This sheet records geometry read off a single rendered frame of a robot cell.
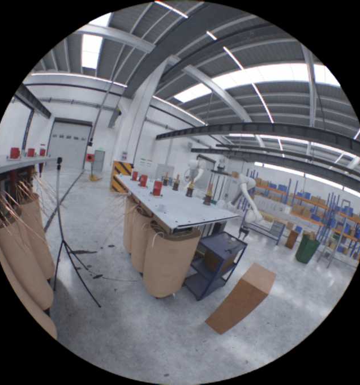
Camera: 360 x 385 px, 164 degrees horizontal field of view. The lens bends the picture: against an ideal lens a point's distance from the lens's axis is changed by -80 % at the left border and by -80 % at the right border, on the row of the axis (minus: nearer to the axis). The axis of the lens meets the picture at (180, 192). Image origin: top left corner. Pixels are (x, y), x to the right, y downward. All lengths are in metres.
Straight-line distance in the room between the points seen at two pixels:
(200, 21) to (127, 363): 4.91
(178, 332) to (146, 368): 0.59
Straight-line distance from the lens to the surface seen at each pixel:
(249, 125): 7.98
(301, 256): 4.74
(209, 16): 3.31
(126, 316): 1.73
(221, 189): 2.27
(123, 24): 10.76
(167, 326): 1.73
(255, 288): 1.18
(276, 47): 9.82
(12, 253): 1.19
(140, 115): 6.74
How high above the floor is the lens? 1.62
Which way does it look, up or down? 10 degrees down
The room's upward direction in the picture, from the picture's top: 13 degrees clockwise
